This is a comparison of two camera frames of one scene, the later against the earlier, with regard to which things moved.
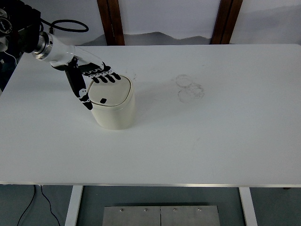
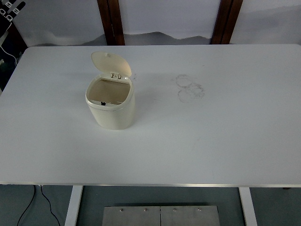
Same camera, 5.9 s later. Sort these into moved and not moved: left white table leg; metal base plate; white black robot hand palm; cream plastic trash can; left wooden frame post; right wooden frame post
Moved: white black robot hand palm; cream plastic trash can
Not moved: left wooden frame post; left white table leg; right wooden frame post; metal base plate
